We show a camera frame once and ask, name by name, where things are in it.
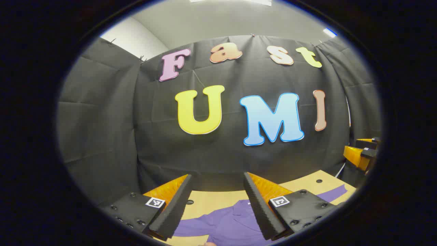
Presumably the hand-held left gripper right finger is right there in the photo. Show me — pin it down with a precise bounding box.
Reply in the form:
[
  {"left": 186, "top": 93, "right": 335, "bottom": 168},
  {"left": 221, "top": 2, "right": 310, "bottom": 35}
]
[{"left": 243, "top": 172, "right": 338, "bottom": 241}]

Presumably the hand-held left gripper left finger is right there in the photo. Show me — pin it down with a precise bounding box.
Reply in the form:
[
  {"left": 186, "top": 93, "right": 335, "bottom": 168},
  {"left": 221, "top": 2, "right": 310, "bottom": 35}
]
[{"left": 99, "top": 174, "right": 193, "bottom": 241}]

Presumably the purple button shirt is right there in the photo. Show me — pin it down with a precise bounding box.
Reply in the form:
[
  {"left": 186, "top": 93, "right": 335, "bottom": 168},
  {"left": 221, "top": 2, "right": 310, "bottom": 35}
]
[{"left": 172, "top": 184, "right": 348, "bottom": 246}]

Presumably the black backdrop cloth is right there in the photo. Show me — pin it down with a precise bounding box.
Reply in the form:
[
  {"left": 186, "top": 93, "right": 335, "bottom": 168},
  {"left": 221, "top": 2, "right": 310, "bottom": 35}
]
[{"left": 56, "top": 34, "right": 382, "bottom": 207}]

